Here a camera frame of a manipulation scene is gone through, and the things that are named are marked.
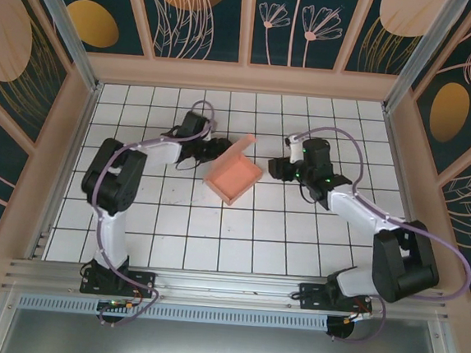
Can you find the small green circuit board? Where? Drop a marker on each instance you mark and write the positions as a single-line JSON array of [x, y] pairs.
[[117, 304]]

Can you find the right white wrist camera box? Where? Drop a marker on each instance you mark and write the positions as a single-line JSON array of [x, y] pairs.
[[295, 148]]

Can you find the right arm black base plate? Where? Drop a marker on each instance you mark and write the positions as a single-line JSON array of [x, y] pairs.
[[311, 296]]

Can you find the aluminium mounting rail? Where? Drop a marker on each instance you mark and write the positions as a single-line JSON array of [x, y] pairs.
[[226, 285]]

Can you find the yellow connector plug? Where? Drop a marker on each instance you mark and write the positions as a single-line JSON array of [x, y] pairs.
[[348, 319]]

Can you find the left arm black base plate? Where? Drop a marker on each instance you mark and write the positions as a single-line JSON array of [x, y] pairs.
[[143, 284]]

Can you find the steel sheet panel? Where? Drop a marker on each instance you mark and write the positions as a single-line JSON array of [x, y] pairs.
[[220, 348]]

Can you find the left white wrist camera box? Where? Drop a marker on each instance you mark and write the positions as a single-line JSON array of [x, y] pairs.
[[212, 127]]

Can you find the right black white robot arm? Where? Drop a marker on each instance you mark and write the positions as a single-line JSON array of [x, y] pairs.
[[405, 265]]

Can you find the pink paper box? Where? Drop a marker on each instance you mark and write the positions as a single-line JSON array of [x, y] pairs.
[[235, 176]]

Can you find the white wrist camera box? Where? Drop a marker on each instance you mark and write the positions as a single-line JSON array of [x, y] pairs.
[[295, 148], [212, 127]]

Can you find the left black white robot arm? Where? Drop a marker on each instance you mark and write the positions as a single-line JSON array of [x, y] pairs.
[[115, 182]]

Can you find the aluminium frame post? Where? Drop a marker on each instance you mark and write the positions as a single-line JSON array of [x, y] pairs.
[[419, 56], [70, 34]]

